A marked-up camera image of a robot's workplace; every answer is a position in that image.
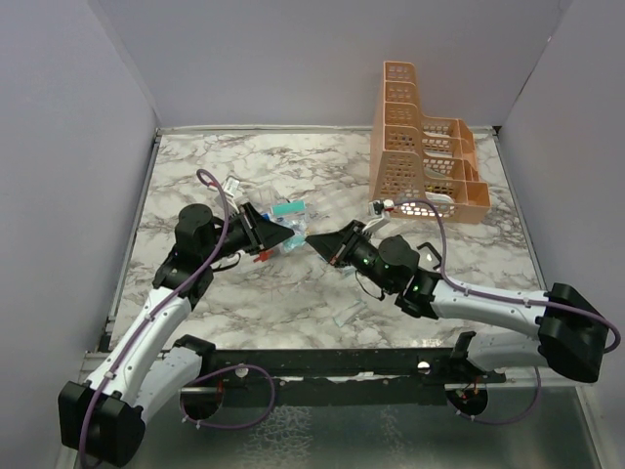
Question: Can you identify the black box handle right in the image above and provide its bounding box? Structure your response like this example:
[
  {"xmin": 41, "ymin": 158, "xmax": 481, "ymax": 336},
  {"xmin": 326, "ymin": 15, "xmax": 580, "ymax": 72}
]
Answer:
[{"xmin": 417, "ymin": 242, "xmax": 442, "ymax": 272}]

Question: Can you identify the orange plastic file rack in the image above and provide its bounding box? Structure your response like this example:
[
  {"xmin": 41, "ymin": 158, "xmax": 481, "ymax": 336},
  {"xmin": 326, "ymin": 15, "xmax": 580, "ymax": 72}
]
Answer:
[{"xmin": 369, "ymin": 61, "xmax": 491, "ymax": 224}]

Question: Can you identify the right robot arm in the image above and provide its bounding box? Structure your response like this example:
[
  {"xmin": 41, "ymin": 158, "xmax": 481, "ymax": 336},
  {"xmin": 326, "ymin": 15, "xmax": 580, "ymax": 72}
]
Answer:
[{"xmin": 306, "ymin": 221, "xmax": 608, "ymax": 383}]

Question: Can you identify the teal bandage packet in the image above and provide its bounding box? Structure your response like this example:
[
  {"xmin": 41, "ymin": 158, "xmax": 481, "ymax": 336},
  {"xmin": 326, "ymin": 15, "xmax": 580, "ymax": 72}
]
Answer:
[{"xmin": 281, "ymin": 234, "xmax": 306, "ymax": 253}]

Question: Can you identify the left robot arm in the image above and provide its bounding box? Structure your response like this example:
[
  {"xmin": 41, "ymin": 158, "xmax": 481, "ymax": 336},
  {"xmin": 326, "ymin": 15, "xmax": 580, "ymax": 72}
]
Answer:
[{"xmin": 58, "ymin": 203, "xmax": 294, "ymax": 467}]

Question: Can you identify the silver teal-header packet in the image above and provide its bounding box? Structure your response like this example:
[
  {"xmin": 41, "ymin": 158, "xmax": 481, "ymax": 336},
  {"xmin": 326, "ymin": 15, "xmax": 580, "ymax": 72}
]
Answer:
[{"xmin": 271, "ymin": 200, "xmax": 308, "ymax": 232}]

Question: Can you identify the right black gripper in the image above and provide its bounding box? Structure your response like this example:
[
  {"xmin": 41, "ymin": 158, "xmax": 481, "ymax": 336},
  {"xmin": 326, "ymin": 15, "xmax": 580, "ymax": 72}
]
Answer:
[{"xmin": 307, "ymin": 220, "xmax": 396, "ymax": 294}]

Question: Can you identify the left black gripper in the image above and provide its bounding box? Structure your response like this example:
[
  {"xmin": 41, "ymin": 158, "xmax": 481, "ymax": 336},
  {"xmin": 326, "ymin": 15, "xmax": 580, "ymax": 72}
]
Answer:
[{"xmin": 203, "ymin": 202, "xmax": 295, "ymax": 265}]

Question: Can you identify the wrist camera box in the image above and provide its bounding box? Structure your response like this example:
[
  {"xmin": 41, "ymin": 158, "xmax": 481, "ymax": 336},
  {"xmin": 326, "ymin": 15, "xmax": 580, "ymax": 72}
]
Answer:
[
  {"xmin": 222, "ymin": 176, "xmax": 240, "ymax": 204},
  {"xmin": 363, "ymin": 199, "xmax": 395, "ymax": 235}
]

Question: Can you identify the black front frame bar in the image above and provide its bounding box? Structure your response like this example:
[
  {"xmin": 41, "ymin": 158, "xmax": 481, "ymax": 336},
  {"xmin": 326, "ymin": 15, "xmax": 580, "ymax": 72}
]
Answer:
[{"xmin": 180, "ymin": 346, "xmax": 505, "ymax": 414}]

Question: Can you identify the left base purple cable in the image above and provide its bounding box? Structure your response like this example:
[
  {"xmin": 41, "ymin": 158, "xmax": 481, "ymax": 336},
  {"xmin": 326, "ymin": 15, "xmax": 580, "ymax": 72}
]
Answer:
[{"xmin": 179, "ymin": 363, "xmax": 277, "ymax": 431}]

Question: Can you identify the black box handle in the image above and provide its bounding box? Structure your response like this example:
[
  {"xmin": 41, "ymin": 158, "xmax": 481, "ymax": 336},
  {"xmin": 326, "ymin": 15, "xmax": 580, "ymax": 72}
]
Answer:
[
  {"xmin": 417, "ymin": 242, "xmax": 442, "ymax": 272},
  {"xmin": 212, "ymin": 252, "xmax": 241, "ymax": 273}
]

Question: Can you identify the flat teal strip packet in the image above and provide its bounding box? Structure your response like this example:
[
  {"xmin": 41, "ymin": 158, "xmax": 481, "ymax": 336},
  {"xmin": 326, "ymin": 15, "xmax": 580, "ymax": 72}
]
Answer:
[{"xmin": 333, "ymin": 300, "xmax": 366, "ymax": 327}]

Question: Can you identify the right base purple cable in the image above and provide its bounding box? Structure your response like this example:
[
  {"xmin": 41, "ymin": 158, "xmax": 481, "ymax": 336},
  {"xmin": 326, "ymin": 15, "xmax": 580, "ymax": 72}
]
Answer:
[{"xmin": 446, "ymin": 365, "xmax": 541, "ymax": 425}]

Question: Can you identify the black box handle left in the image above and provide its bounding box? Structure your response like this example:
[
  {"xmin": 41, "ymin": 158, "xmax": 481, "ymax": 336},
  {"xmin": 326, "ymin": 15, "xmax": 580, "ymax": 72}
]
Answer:
[{"xmin": 212, "ymin": 252, "xmax": 241, "ymax": 273}]

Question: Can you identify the clear first aid box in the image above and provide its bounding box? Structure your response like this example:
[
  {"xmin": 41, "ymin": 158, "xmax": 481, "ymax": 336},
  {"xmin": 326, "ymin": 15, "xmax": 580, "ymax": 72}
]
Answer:
[{"xmin": 243, "ymin": 185, "xmax": 309, "ymax": 263}]

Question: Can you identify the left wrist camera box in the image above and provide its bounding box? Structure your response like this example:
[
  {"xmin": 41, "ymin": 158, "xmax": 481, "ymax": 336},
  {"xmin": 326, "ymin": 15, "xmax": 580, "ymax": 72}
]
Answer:
[{"xmin": 222, "ymin": 176, "xmax": 240, "ymax": 204}]

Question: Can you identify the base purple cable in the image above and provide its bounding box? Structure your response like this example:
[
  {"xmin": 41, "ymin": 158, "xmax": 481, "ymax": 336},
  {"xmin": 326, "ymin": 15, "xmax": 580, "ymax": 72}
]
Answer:
[
  {"xmin": 446, "ymin": 365, "xmax": 541, "ymax": 425},
  {"xmin": 179, "ymin": 363, "xmax": 277, "ymax": 431}
]

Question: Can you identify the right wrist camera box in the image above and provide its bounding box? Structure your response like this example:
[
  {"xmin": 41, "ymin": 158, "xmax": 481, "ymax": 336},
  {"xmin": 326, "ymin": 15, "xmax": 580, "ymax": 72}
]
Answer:
[{"xmin": 363, "ymin": 199, "xmax": 395, "ymax": 235}]

